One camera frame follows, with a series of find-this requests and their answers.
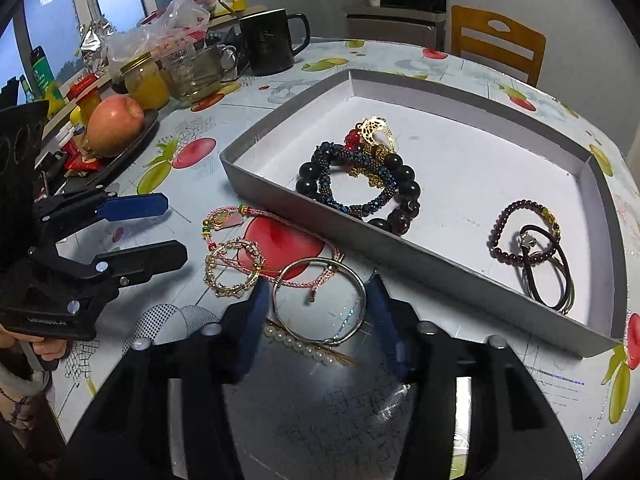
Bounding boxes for silver bangle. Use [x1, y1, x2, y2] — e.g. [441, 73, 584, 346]
[271, 257, 368, 347]

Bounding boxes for pearl hair clip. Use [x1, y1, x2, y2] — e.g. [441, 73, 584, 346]
[262, 320, 358, 367]

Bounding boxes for gold pearl ring bracelet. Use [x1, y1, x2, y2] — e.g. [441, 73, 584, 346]
[203, 237, 266, 298]

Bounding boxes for dark blue beaded bracelet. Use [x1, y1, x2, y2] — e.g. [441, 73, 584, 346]
[311, 140, 399, 219]

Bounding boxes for person's left hand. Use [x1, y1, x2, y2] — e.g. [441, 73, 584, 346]
[0, 326, 67, 362]

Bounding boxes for black plate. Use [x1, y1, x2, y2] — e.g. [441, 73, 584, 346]
[54, 110, 160, 194]

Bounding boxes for red apple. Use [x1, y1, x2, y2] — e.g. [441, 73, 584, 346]
[86, 94, 144, 157]

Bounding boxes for glass jar yellow contents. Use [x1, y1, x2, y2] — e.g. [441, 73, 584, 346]
[120, 52, 170, 110]

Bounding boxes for green bottle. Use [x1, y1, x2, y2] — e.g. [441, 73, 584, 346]
[29, 46, 58, 99]

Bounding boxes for grey cardboard tray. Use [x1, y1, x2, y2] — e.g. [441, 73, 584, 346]
[220, 70, 628, 358]

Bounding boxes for red and gold charm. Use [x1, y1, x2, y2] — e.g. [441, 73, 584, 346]
[344, 116, 397, 156]

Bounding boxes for clear plastic bag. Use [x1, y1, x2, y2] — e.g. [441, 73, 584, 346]
[105, 0, 210, 77]

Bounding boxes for black mug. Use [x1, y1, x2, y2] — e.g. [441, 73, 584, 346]
[239, 9, 311, 77]

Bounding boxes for grey cabinet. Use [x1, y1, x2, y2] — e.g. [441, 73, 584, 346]
[346, 6, 447, 51]

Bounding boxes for wooden chair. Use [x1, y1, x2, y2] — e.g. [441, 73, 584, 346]
[450, 4, 547, 87]

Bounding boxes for large black bead bracelet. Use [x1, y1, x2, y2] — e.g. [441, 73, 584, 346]
[294, 152, 422, 238]

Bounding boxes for dark purple bead bracelet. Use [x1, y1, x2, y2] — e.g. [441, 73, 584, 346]
[487, 199, 562, 267]

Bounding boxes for black hair tie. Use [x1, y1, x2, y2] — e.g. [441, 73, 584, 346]
[516, 224, 576, 313]

